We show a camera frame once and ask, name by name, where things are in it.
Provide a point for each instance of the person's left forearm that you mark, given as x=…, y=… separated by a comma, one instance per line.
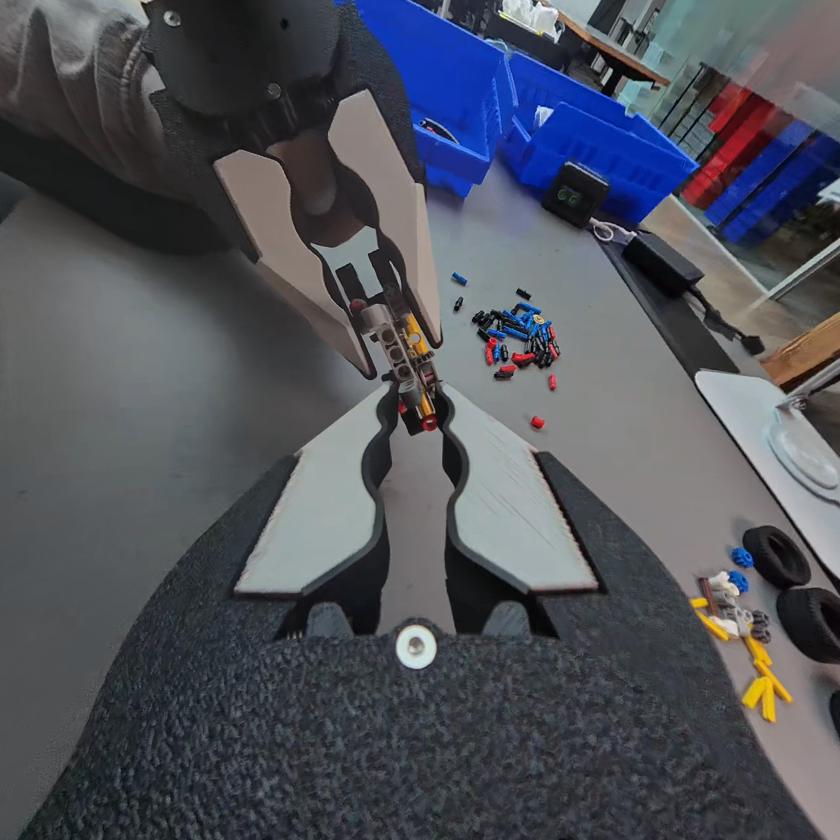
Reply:
x=65, y=85

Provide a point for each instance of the wooden table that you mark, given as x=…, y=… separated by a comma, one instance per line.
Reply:
x=610, y=49
x=804, y=354

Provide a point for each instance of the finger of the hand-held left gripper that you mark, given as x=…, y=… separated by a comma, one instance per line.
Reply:
x=394, y=229
x=275, y=236

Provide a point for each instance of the black toy tyre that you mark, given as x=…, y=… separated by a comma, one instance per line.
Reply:
x=810, y=623
x=778, y=554

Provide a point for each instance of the grey toy brick assembly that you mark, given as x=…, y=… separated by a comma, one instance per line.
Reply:
x=394, y=341

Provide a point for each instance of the pile of blue black pins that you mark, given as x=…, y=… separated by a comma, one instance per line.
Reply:
x=518, y=334

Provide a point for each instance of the blue storage bin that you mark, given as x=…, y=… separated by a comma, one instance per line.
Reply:
x=590, y=151
x=433, y=85

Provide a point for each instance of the blue toy gear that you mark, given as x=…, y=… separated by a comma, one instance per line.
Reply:
x=741, y=556
x=738, y=581

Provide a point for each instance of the wooden top table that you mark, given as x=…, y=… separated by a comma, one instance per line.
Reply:
x=610, y=49

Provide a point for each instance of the grey desk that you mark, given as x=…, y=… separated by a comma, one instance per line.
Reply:
x=131, y=407

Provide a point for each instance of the pile of yellow grey bricks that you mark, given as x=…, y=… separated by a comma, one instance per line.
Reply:
x=735, y=617

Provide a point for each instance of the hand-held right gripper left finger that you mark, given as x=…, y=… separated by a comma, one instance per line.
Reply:
x=315, y=518

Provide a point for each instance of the black power adapter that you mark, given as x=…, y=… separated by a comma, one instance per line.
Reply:
x=663, y=262

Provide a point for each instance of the stack of red blue crates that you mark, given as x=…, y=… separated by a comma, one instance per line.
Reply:
x=754, y=164

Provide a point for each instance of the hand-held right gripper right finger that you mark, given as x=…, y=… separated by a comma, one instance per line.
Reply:
x=512, y=518

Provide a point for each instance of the black cube device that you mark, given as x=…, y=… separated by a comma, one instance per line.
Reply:
x=577, y=195

